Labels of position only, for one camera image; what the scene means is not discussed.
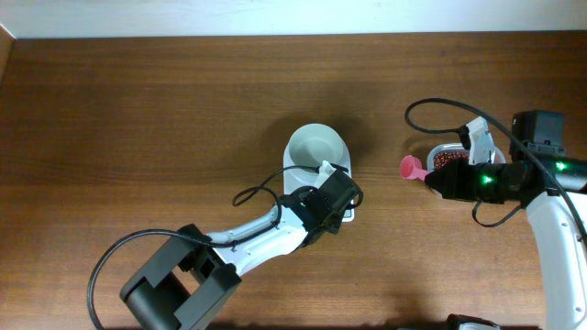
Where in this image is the clear container of red beans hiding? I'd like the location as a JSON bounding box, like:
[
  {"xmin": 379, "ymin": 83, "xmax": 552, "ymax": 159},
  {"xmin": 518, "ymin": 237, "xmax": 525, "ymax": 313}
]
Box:
[{"xmin": 426, "ymin": 143, "xmax": 506, "ymax": 171}]

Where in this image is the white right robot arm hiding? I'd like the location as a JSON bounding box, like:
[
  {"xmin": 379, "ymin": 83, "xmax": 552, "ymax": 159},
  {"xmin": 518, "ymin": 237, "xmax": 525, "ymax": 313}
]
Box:
[{"xmin": 424, "ymin": 110, "xmax": 586, "ymax": 329}]

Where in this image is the white digital kitchen scale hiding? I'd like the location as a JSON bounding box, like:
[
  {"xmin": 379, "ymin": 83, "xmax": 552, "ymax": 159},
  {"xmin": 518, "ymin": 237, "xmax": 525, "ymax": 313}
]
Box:
[{"xmin": 282, "ymin": 145, "xmax": 352, "ymax": 194}]

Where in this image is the pink plastic measuring scoop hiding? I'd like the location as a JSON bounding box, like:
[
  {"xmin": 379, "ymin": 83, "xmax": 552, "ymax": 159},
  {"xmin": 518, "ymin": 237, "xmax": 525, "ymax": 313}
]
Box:
[{"xmin": 400, "ymin": 155, "xmax": 429, "ymax": 181}]

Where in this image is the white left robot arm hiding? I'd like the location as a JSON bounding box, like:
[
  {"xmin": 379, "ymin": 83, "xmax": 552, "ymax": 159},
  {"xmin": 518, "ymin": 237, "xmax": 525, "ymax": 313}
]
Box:
[{"xmin": 119, "ymin": 166, "xmax": 362, "ymax": 330}]

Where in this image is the white round bowl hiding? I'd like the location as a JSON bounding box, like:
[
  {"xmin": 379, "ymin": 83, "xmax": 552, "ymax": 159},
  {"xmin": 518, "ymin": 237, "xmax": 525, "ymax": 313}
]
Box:
[{"xmin": 283, "ymin": 123, "xmax": 350, "ymax": 168}]

